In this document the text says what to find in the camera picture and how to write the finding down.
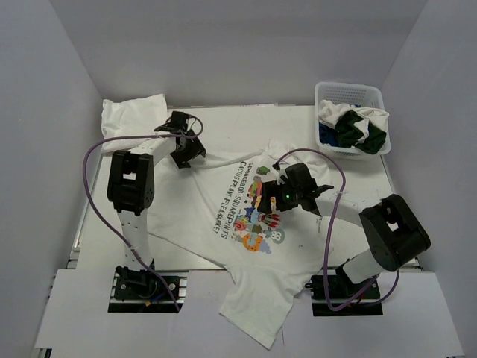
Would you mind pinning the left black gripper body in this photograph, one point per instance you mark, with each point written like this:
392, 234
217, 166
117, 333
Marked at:
192, 148

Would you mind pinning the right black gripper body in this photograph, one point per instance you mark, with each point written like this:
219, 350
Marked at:
287, 197

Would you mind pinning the white graphic t shirt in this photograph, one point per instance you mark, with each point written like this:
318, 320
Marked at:
211, 209

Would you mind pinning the dark green white t shirt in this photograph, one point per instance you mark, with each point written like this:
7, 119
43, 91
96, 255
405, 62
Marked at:
362, 128

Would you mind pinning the white plastic laundry basket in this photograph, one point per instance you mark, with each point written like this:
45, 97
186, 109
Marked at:
354, 94

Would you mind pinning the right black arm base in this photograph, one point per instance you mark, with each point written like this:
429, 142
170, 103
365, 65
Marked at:
339, 292

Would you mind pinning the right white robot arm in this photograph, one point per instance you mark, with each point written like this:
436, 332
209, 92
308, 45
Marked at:
393, 233

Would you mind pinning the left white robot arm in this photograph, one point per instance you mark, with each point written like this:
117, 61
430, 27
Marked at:
131, 181

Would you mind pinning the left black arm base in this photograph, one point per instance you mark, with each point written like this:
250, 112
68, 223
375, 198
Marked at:
143, 292

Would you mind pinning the blue t shirt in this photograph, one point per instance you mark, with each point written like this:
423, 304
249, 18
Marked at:
327, 135

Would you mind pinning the folded white t shirt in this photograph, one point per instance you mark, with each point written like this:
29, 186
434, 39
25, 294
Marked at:
130, 125

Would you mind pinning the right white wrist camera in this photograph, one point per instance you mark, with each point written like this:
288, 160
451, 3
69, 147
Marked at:
279, 172

